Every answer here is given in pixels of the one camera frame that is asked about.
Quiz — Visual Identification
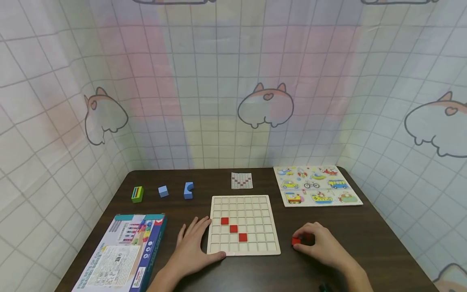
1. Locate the person's left hand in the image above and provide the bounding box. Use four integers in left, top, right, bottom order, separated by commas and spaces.
166, 216, 227, 277

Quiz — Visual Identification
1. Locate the person's right hand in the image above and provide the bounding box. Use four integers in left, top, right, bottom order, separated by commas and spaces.
291, 222, 354, 271

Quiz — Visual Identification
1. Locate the wooden grid board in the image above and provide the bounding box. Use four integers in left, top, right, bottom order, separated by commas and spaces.
206, 195, 281, 257

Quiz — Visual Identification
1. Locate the person's left forearm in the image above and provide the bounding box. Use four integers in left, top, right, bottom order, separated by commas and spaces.
146, 260, 195, 292

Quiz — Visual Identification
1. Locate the person's right forearm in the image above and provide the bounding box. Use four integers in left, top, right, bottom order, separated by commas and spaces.
337, 260, 375, 292

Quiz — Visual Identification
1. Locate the wooden vehicle puzzle board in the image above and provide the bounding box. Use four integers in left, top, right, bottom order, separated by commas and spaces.
273, 165, 364, 208

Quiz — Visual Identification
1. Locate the checkered pattern card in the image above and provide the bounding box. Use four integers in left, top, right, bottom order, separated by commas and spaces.
231, 172, 253, 190

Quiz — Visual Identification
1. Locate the printed game box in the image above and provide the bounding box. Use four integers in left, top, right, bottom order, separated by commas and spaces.
71, 214, 168, 292

